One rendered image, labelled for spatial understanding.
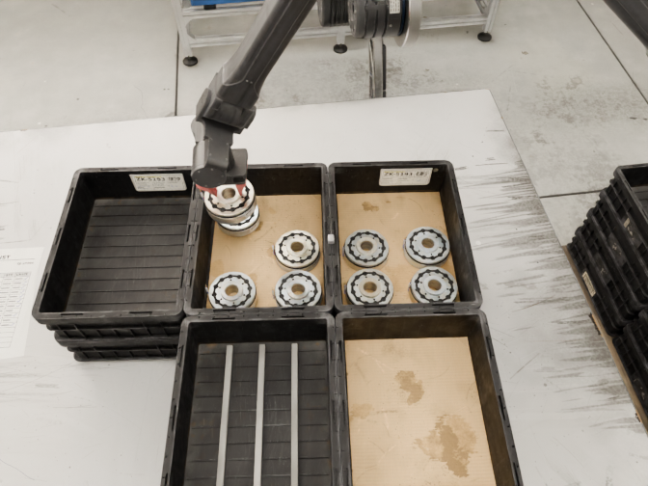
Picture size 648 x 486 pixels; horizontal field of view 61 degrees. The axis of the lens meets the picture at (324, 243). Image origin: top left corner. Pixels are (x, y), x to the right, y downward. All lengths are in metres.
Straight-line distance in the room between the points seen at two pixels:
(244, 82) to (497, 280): 0.86
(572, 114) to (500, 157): 1.39
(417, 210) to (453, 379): 0.43
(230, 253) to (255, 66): 0.57
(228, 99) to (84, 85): 2.39
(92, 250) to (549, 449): 1.11
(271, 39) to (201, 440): 0.73
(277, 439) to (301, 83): 2.21
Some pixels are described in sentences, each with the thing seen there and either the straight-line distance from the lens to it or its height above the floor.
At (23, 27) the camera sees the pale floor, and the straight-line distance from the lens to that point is 3.82.
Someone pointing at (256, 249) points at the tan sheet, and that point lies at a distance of 1.29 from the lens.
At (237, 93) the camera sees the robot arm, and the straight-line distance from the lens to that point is 0.88.
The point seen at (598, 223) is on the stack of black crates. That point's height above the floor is 0.38.
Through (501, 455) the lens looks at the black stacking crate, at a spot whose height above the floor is 0.89.
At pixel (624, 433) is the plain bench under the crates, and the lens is 1.40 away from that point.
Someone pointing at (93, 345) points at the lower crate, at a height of 0.80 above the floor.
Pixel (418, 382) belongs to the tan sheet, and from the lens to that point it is 1.15.
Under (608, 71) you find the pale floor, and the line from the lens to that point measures 3.44.
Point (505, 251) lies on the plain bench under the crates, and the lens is 1.51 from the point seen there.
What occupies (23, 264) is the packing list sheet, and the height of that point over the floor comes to 0.70.
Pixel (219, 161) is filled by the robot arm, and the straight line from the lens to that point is 0.90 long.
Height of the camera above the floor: 1.90
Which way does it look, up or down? 56 degrees down
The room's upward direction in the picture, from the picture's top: straight up
